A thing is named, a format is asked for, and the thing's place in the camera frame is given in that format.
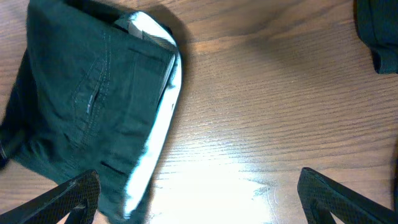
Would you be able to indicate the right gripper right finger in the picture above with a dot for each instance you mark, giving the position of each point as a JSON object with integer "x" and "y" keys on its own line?
{"x": 323, "y": 198}

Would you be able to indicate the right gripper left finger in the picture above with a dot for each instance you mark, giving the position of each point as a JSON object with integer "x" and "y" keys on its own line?
{"x": 75, "y": 199}

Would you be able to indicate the black shorts garment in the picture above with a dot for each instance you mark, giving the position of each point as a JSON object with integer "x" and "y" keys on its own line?
{"x": 96, "y": 89}

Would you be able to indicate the folded navy blue garment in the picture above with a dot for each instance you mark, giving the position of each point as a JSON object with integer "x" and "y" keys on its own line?
{"x": 377, "y": 28}

